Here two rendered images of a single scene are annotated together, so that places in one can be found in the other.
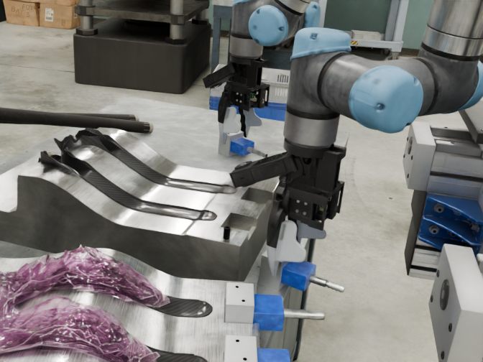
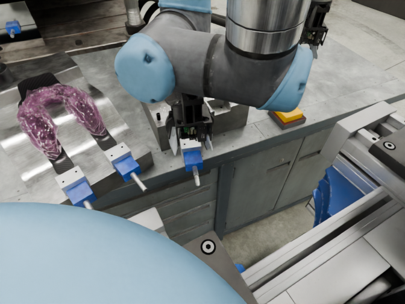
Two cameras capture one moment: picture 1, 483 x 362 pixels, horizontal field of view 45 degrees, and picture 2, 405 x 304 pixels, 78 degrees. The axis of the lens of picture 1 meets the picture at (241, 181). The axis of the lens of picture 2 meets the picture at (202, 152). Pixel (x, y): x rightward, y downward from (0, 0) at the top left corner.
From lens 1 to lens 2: 70 cm
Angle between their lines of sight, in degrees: 48
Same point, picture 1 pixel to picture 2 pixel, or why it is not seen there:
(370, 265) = not seen: outside the picture
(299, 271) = (187, 160)
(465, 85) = (250, 85)
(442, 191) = (343, 172)
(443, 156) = (352, 145)
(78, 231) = not seen: hidden behind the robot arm
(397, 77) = (125, 50)
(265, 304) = (125, 164)
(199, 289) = (125, 137)
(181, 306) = (109, 140)
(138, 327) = (70, 138)
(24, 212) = not seen: hidden behind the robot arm
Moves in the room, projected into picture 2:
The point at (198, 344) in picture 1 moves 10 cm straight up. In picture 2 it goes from (82, 161) to (64, 130)
